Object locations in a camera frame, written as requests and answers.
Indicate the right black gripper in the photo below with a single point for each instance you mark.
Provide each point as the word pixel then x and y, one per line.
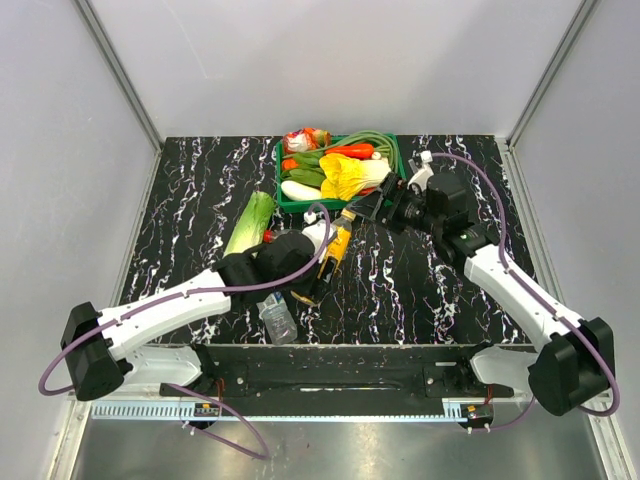
pixel 394 189

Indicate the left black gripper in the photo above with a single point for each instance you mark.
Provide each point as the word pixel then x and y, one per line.
pixel 315 286

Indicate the yellow juice bottle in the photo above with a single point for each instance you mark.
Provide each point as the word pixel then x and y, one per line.
pixel 336 250

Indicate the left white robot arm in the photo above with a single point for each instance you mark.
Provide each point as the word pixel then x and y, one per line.
pixel 107 349

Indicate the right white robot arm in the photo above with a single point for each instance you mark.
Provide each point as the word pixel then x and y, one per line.
pixel 573 359

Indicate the clear water bottle white cap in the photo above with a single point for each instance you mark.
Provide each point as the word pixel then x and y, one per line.
pixel 278 321

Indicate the clear cola bottle red label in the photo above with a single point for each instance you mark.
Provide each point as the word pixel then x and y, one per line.
pixel 274 235

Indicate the red toy pepper bottom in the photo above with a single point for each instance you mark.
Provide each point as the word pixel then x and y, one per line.
pixel 367 191

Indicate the yellow white toy cabbage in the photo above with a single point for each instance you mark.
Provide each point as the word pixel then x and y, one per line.
pixel 346 177

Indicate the red toy chili pepper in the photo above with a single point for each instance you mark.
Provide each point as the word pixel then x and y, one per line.
pixel 360 151

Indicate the green toy long beans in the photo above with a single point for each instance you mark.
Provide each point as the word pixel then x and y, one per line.
pixel 384 143

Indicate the green toy bok choy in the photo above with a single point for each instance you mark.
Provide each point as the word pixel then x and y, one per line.
pixel 309 171

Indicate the white toy radish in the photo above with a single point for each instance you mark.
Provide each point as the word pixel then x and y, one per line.
pixel 298 192

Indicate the green plastic basket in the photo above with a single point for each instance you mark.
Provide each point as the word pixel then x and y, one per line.
pixel 289 206

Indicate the toy napa cabbage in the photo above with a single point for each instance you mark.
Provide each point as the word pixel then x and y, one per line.
pixel 253 222

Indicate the small orange toy carrot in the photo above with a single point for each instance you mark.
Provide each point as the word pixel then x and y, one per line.
pixel 289 164

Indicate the orange white toy vegetable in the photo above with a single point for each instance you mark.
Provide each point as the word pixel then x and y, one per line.
pixel 306 139

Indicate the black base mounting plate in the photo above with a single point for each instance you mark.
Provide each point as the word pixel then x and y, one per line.
pixel 424 371

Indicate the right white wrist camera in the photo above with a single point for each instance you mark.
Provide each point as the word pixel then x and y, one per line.
pixel 421 170

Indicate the aluminium slotted rail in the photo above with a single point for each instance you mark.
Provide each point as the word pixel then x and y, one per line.
pixel 305 406

